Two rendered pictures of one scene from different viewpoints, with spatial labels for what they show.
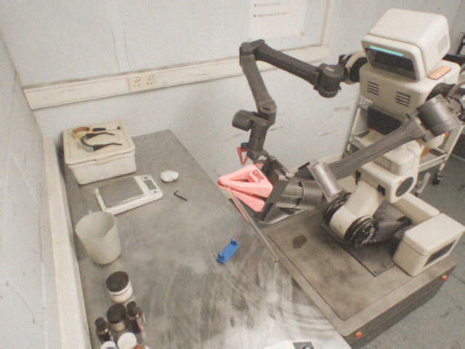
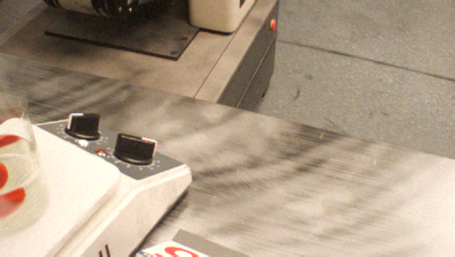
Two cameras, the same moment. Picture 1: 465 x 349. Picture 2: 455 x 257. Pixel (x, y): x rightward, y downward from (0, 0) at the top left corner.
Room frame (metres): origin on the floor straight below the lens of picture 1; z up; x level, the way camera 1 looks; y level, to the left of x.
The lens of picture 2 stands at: (0.03, -0.06, 1.11)
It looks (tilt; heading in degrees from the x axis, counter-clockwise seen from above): 39 degrees down; 316
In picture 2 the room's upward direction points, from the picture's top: 2 degrees clockwise
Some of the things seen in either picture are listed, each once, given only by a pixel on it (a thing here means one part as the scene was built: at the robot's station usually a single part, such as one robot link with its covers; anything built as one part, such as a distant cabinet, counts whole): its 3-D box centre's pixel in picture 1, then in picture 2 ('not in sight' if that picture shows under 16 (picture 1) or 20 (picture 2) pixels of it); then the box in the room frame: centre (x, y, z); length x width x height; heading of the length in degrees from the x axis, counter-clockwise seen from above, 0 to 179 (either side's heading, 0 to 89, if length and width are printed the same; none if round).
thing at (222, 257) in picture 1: (227, 249); not in sight; (0.73, 0.00, 0.77); 0.10 x 0.03 x 0.04; 145
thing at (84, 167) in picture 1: (100, 150); not in sight; (1.34, 0.66, 0.82); 0.37 x 0.31 x 0.14; 25
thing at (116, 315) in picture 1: (118, 317); not in sight; (0.47, 0.32, 0.78); 0.05 x 0.05 x 0.06
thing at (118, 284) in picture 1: (119, 286); not in sight; (0.57, 0.34, 0.79); 0.07 x 0.07 x 0.07
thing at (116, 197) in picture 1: (128, 192); not in sight; (1.06, 0.45, 0.77); 0.26 x 0.19 x 0.05; 122
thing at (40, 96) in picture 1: (207, 70); not in sight; (1.84, 0.13, 1.08); 1.90 x 0.06 x 0.10; 118
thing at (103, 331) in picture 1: (103, 330); not in sight; (0.42, 0.34, 0.80); 0.04 x 0.04 x 0.10
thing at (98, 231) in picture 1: (100, 236); not in sight; (0.74, 0.46, 0.82); 0.18 x 0.13 x 0.15; 34
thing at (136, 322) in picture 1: (134, 315); not in sight; (0.46, 0.27, 0.80); 0.04 x 0.04 x 0.11
